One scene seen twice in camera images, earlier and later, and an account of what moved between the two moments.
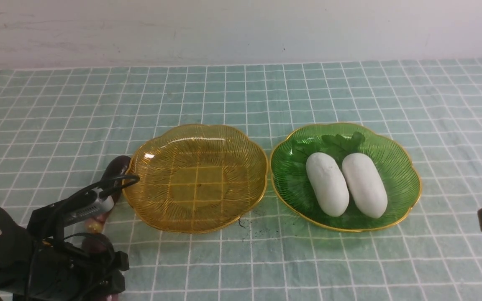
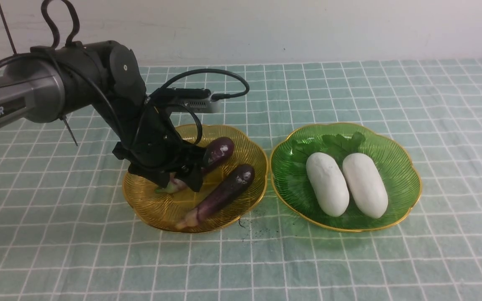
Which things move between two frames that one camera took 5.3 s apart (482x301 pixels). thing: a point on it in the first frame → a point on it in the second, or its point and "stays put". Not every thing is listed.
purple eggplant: x=114 y=169 → x=217 y=150
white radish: x=365 y=186 stays put
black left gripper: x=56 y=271 → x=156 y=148
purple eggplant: x=94 y=243 → x=225 y=190
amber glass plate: x=196 y=178 stays put
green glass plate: x=290 y=187 stays put
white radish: x=329 y=187 stays put
